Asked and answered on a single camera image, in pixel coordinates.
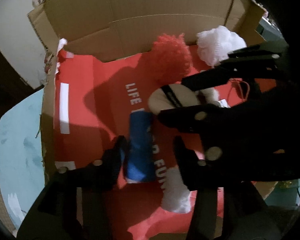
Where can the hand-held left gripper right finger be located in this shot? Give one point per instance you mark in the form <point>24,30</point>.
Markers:
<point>182,155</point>

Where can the white cloth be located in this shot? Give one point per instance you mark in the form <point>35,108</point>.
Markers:
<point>176,192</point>

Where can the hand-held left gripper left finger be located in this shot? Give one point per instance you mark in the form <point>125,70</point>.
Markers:
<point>112,165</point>

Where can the beige powder puff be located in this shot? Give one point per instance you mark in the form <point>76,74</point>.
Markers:
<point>160,100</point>

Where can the cardboard box with red inside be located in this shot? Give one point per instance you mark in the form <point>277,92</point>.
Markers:
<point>115,5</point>

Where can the white mesh bath pouf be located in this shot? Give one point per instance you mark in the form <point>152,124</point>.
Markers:
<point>215,42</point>

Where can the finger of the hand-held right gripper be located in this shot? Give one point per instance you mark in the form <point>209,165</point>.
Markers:
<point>215,77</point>
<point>185,120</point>

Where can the coral mesh bath pouf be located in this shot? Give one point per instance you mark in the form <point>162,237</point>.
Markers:
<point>172,57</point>

